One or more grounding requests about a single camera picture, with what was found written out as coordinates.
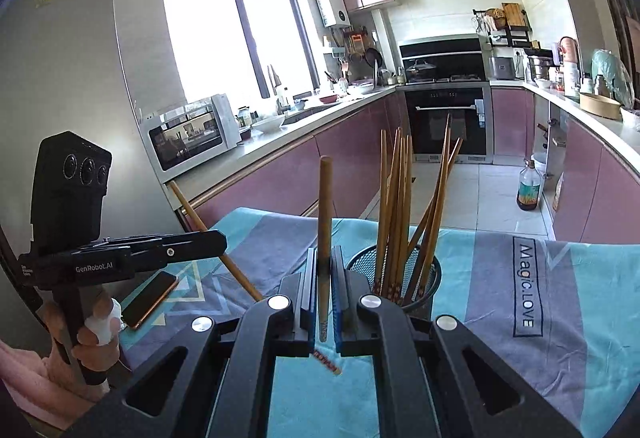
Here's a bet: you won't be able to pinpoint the steel pot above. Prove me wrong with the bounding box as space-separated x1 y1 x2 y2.
527 54 553 82

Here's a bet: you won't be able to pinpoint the black range hood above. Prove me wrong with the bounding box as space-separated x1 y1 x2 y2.
399 37 490 84

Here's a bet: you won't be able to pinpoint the white jar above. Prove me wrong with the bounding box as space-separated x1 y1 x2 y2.
562 62 580 96

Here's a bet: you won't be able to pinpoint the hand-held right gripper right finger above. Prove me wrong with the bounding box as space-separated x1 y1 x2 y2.
331 245 583 438

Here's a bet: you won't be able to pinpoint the white gas water heater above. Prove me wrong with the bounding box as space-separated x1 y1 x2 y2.
313 0 349 28

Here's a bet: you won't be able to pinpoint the bundle of wooden chopsticks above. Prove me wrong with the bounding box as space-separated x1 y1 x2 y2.
375 114 463 309

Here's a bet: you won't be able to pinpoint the red-tipped wooden chopstick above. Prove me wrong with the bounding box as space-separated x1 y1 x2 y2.
317 157 335 344
310 349 342 376
169 181 264 303

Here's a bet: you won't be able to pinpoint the white toaster oven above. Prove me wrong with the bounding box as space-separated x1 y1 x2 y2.
147 93 241 184

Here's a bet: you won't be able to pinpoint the blue patterned tablecloth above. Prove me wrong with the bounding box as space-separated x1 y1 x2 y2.
117 207 640 438

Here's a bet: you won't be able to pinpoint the person's left hand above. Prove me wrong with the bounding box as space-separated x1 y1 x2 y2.
40 293 123 371

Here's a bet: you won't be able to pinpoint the smartphone with orange case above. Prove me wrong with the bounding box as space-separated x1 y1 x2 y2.
121 271 180 330

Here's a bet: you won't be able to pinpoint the steel kitchen faucet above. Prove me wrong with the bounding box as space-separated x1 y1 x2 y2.
266 65 283 114

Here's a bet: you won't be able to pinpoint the cooking oil bottle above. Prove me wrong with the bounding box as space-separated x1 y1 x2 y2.
516 159 543 211

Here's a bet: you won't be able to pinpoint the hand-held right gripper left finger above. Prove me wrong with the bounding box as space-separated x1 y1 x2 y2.
82 245 318 438

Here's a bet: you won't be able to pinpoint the black mesh utensil holder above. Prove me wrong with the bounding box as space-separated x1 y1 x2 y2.
345 245 442 321

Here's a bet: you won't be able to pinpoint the pink kitchen base cabinets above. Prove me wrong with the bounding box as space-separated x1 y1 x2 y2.
165 91 408 231
490 83 640 244

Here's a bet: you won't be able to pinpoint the grey refrigerator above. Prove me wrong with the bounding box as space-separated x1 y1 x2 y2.
0 0 188 349

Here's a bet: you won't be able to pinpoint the pot with glass lid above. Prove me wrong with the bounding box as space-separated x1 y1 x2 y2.
404 60 437 82

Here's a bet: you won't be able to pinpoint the person's left forearm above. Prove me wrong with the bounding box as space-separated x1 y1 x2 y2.
0 338 101 429

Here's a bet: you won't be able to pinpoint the wooden cutting board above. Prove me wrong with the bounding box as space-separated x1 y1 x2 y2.
501 2 526 28

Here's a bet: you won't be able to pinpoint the teal plastic cover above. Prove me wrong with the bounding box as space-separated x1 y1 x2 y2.
591 48 636 106

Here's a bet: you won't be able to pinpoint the kitchen window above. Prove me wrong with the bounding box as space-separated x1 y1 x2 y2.
160 0 321 111

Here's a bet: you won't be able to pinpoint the pink kettle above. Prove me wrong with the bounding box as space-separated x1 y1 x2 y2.
557 37 581 69

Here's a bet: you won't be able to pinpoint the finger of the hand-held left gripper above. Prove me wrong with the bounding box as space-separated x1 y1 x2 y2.
100 229 221 247
129 231 229 270

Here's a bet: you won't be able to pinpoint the black wall rack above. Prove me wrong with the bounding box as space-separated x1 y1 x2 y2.
472 8 532 48

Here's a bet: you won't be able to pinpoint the dark slatted partition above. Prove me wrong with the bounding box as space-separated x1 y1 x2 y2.
600 0 640 39

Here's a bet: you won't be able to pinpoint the round bamboo steamer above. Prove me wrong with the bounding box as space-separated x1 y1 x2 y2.
579 92 622 119

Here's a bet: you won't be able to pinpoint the black built-in oven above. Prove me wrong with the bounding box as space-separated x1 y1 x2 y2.
402 86 493 165

